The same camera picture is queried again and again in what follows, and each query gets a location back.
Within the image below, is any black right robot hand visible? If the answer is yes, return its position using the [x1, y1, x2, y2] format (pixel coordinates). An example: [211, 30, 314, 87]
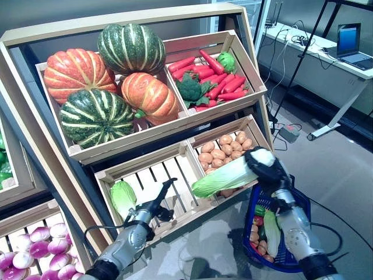
[244, 146, 292, 195]

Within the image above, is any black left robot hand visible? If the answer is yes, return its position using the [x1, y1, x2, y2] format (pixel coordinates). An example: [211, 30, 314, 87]
[145, 177, 178, 222]

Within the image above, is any napa cabbage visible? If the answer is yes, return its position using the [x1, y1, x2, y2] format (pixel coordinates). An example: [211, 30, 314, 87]
[110, 180, 138, 224]
[191, 154, 259, 199]
[263, 209, 282, 258]

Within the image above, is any blue plastic shopping basket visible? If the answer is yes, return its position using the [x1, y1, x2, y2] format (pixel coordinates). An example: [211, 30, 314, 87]
[242, 174, 312, 274]

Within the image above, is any grey box red button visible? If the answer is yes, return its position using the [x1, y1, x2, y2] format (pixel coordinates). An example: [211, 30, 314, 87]
[279, 124, 301, 144]

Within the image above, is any wooden slatted cabbage crate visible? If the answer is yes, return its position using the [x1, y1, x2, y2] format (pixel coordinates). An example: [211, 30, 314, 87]
[94, 141, 218, 249]

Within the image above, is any wooden carrot crate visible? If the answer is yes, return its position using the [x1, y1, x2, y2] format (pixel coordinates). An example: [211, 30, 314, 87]
[163, 29, 268, 117]

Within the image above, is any wooden pumpkin crate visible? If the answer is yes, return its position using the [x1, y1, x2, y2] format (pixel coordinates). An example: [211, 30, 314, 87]
[35, 54, 190, 163]

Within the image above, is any red orange carrot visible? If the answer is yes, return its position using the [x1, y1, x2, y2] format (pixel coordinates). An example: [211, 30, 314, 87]
[199, 49, 225, 76]
[168, 56, 196, 74]
[223, 76, 247, 94]
[217, 90, 248, 102]

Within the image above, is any purple white onion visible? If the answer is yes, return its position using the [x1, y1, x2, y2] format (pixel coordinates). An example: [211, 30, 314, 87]
[14, 233, 33, 247]
[49, 223, 68, 239]
[48, 238, 69, 254]
[30, 226, 51, 242]
[29, 241, 50, 259]

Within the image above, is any white desk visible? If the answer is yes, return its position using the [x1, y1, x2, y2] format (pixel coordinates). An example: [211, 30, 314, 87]
[258, 22, 373, 141]

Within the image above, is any dark broccoli with leaves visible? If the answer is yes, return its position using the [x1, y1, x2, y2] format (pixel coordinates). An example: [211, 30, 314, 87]
[175, 72, 218, 109]

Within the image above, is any green striped pumpkin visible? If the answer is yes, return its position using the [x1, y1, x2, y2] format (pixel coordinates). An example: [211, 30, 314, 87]
[59, 89, 135, 149]
[97, 23, 166, 76]

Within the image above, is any light green round cabbage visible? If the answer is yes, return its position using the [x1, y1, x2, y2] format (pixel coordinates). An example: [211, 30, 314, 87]
[216, 51, 237, 74]

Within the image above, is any orange pumpkin green stem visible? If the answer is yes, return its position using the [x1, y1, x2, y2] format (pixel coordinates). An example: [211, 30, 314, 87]
[121, 72, 180, 126]

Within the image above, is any black tripod stand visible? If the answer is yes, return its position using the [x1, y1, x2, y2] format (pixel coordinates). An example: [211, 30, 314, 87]
[269, 0, 342, 126]

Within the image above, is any grey laptop blue screen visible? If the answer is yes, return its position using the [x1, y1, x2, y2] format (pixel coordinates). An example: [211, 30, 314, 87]
[336, 22, 373, 71]

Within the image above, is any orange ribbed round pumpkin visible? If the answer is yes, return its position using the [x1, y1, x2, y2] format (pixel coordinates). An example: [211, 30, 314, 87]
[43, 48, 117, 105]

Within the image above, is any wooden display shelf frame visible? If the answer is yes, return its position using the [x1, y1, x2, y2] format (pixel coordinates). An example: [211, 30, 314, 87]
[0, 3, 275, 272]

